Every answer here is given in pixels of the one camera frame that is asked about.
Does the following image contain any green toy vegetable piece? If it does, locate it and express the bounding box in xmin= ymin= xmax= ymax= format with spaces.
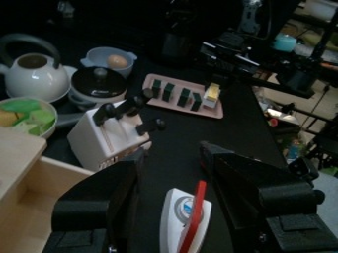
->
xmin=0 ymin=98 xmax=45 ymax=115
xmin=29 ymin=109 xmax=57 ymax=127

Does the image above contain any pink sushi tray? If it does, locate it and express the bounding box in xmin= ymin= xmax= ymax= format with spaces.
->
xmin=142 ymin=72 xmax=225 ymax=120

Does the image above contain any white toy knife block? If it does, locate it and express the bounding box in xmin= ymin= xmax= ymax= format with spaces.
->
xmin=66 ymin=100 xmax=154 ymax=172

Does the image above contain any white toy pot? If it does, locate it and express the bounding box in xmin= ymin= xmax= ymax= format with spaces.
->
xmin=67 ymin=83 xmax=130 ymax=109

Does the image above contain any grey metal device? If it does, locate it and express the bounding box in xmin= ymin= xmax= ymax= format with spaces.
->
xmin=240 ymin=0 xmax=268 ymax=35

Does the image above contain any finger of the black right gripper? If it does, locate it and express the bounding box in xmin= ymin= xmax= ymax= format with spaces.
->
xmin=204 ymin=72 xmax=222 ymax=87
xmin=220 ymin=73 xmax=237 ymax=88

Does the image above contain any black-handled toy knife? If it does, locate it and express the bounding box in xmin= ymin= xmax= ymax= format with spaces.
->
xmin=115 ymin=88 xmax=157 ymax=117
xmin=91 ymin=102 xmax=119 ymax=127

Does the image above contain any yellow egg toy sushi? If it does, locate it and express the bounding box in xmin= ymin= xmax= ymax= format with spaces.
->
xmin=202 ymin=82 xmax=222 ymax=109

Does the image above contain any white container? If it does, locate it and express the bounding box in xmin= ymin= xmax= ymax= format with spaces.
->
xmin=302 ymin=0 xmax=338 ymax=22

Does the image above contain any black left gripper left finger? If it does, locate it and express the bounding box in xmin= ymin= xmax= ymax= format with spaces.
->
xmin=43 ymin=147 xmax=149 ymax=253

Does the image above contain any white bowl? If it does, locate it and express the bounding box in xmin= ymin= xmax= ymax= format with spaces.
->
xmin=0 ymin=96 xmax=59 ymax=140

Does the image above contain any yellow toy food piece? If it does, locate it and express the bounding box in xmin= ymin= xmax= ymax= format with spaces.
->
xmin=0 ymin=110 xmax=26 ymax=127

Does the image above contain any tan toy egg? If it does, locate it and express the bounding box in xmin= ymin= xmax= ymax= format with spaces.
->
xmin=106 ymin=53 xmax=130 ymax=70

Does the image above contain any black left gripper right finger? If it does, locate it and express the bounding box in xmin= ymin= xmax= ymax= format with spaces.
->
xmin=198 ymin=141 xmax=338 ymax=253

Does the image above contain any teal cup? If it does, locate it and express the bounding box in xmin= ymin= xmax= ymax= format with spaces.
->
xmin=273 ymin=33 xmax=298 ymax=53

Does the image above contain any black pot lid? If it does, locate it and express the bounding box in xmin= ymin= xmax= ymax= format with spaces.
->
xmin=70 ymin=66 xmax=129 ymax=99

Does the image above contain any grey toy pot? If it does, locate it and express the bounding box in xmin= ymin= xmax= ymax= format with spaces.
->
xmin=79 ymin=46 xmax=139 ymax=79

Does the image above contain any white kettle with grey handle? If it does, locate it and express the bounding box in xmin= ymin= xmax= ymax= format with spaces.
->
xmin=0 ymin=33 xmax=73 ymax=104

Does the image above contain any light wooden box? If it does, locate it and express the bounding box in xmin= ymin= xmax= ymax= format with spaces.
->
xmin=0 ymin=126 xmax=97 ymax=253

